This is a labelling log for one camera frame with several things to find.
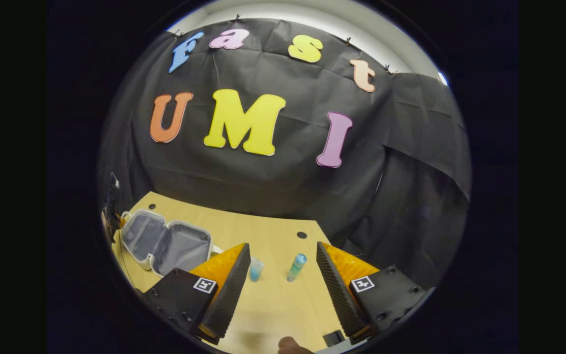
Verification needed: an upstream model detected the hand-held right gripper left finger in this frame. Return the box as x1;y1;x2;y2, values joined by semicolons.
143;242;252;345

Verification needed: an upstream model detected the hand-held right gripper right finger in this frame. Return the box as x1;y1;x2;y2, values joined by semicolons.
316;241;433;345

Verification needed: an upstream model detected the blue white cosmetic tube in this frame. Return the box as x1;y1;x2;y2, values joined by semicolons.
249;257;265;283

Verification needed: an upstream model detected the clear blue toner bottle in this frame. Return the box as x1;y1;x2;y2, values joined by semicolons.
286;253;308;283

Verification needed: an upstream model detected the white suitcase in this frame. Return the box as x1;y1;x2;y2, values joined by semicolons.
118;209;225;277

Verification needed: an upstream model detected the black backdrop cloth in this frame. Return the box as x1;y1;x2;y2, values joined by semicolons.
97;18;471;291

